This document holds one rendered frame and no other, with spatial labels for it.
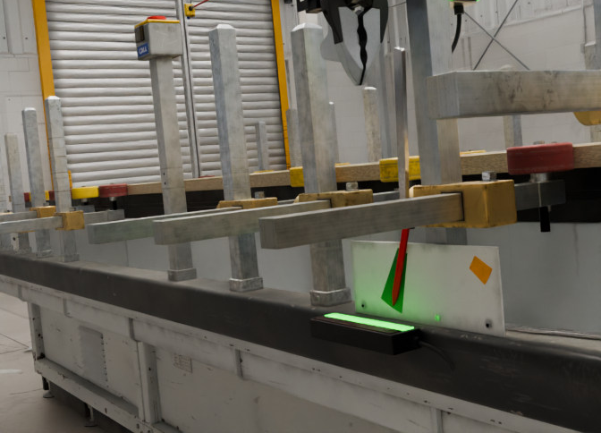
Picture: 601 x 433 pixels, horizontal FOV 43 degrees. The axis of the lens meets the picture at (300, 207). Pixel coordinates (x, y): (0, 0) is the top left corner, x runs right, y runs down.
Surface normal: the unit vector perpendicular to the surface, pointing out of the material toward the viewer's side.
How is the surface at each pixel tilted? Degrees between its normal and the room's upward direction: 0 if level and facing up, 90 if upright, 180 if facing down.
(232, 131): 90
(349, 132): 90
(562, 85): 90
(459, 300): 90
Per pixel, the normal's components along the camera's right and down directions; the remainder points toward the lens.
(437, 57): 0.56, -0.01
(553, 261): -0.82, 0.11
